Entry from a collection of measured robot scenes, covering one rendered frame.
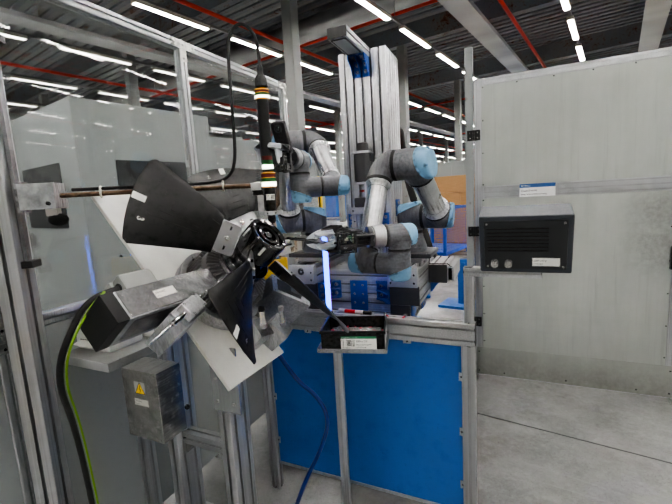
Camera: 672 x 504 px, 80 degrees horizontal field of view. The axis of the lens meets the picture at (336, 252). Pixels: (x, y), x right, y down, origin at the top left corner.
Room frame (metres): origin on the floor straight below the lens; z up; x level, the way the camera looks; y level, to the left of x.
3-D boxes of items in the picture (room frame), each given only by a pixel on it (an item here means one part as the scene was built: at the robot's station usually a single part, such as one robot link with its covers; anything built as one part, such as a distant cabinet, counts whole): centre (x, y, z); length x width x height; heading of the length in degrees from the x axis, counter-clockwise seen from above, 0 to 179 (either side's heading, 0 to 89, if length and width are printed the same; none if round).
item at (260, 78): (1.23, 0.19, 1.48); 0.04 x 0.04 x 0.46
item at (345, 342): (1.33, -0.05, 0.85); 0.22 x 0.17 x 0.07; 81
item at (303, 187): (1.50, 0.10, 1.35); 0.11 x 0.08 x 0.11; 101
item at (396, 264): (1.34, -0.20, 1.08); 0.11 x 0.08 x 0.11; 62
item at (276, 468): (1.70, 0.33, 0.39); 0.04 x 0.04 x 0.78; 65
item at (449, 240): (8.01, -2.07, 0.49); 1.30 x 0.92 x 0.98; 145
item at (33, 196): (1.12, 0.81, 1.36); 0.10 x 0.07 x 0.09; 100
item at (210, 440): (1.20, 0.45, 0.56); 0.19 x 0.04 x 0.04; 65
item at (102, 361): (1.36, 0.74, 0.85); 0.36 x 0.24 x 0.03; 155
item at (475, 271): (1.28, -0.54, 1.04); 0.24 x 0.03 x 0.03; 65
